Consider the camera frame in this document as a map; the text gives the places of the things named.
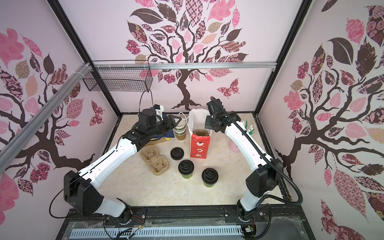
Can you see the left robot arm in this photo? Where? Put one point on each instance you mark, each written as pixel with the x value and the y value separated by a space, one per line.
pixel 80 189

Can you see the black wire basket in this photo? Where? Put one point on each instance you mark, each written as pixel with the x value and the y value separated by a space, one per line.
pixel 123 76

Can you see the aluminium frame bar back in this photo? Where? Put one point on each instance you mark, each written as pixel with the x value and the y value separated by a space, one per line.
pixel 189 66

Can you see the blue napkin stack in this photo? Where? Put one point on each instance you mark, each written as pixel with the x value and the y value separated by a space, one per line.
pixel 168 135

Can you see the green white straw packets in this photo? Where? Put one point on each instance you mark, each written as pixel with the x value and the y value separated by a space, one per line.
pixel 249 127

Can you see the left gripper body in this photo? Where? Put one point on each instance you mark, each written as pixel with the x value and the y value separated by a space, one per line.
pixel 161 126

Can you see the single pulp cup carrier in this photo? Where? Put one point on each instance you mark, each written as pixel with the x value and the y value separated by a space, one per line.
pixel 201 133

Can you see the red white paper bag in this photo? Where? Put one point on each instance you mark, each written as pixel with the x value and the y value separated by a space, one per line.
pixel 200 137

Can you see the stack of black lids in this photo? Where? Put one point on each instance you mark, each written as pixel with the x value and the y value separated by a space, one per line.
pixel 177 153

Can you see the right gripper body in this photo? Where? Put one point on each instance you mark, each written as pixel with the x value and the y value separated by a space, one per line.
pixel 210 122

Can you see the pulp cup carrier tray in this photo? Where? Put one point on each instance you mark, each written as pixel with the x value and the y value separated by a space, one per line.
pixel 156 163

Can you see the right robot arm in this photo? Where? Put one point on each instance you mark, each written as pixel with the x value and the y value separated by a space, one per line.
pixel 266 170

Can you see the white cable duct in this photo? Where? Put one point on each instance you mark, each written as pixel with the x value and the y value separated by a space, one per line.
pixel 154 232

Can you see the stack of paper cups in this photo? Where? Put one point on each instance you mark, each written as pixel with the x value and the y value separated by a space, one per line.
pixel 180 132

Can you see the green paper coffee cup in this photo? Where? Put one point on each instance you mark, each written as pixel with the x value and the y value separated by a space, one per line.
pixel 187 175

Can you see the black cup lid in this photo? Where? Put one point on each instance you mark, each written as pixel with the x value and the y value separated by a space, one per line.
pixel 186 166
pixel 210 175

